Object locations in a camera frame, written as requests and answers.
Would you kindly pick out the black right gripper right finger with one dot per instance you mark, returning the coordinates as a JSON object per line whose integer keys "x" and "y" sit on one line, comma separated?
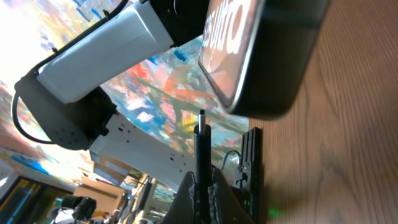
{"x": 224, "y": 206}

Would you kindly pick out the Galaxy smartphone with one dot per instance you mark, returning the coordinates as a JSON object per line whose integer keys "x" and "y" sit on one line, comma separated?
{"x": 254, "y": 53}

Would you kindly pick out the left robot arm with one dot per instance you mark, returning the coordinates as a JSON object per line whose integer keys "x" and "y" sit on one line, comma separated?
{"x": 64, "y": 92}

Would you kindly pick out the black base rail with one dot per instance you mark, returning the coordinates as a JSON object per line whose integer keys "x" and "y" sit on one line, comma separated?
{"x": 247, "y": 178}

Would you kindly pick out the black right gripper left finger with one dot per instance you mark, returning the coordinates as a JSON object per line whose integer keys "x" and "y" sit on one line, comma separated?
{"x": 182, "y": 210}

